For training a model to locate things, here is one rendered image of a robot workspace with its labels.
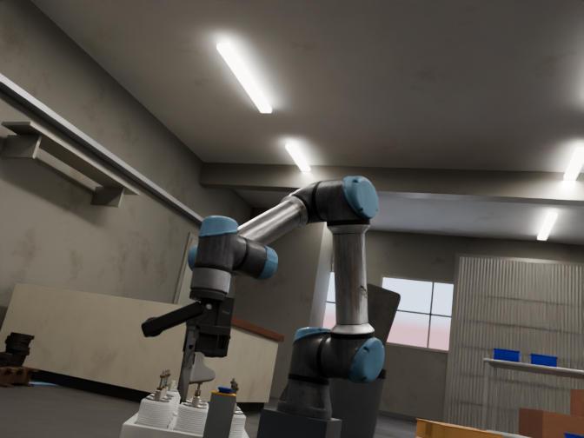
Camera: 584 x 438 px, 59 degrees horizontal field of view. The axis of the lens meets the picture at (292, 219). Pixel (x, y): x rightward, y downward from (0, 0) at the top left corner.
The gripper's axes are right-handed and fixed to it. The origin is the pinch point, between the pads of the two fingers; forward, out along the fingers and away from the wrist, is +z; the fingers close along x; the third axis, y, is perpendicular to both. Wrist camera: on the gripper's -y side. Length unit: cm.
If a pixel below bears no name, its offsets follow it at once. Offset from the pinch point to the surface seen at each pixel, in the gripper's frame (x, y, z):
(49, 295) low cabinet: 389, -118, -52
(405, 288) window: 767, 388, -193
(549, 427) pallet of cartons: 437, 421, 8
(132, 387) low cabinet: 336, -29, 13
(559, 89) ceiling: 258, 302, -292
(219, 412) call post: 52, 13, 5
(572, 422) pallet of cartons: 431, 445, 0
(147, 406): 70, -7, 7
